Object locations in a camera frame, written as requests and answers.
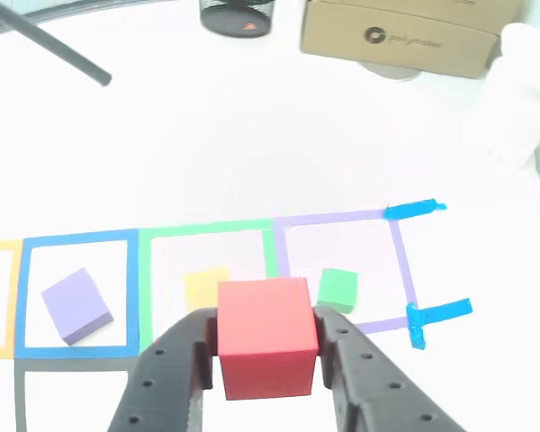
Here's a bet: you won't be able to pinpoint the orange cube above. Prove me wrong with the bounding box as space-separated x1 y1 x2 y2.
183 265 231 311

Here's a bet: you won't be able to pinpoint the green cube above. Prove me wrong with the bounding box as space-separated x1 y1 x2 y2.
316 267 359 315

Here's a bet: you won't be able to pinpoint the purple square block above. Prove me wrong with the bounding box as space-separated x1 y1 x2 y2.
40 266 115 347

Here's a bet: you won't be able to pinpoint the small red cube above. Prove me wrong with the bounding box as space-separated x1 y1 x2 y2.
216 277 320 401

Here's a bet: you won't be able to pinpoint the twisted blue tape strip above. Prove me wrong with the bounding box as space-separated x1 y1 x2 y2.
382 198 447 221

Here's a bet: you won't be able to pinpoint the white filament spool stack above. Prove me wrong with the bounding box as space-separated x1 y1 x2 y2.
476 22 540 170

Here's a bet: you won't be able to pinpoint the polymaker cardboard box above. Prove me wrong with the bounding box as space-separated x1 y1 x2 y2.
299 0 523 80

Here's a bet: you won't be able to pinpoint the dark grey bar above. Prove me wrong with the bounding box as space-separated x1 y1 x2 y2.
0 0 113 88

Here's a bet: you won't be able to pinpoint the black mesh pen holder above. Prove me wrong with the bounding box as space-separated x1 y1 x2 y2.
199 0 275 39

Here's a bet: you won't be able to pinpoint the green square frame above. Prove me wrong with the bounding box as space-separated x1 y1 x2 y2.
137 219 279 355

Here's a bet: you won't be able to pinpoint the purple square frame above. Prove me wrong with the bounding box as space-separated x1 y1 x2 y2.
273 208 419 335

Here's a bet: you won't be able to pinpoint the black square frame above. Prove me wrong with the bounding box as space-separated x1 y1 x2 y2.
13 357 139 432

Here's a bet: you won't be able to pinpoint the blue square frame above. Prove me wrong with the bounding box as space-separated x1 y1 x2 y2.
13 228 140 360

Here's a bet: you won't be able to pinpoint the orange square frame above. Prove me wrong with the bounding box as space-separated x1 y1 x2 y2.
0 238 24 360

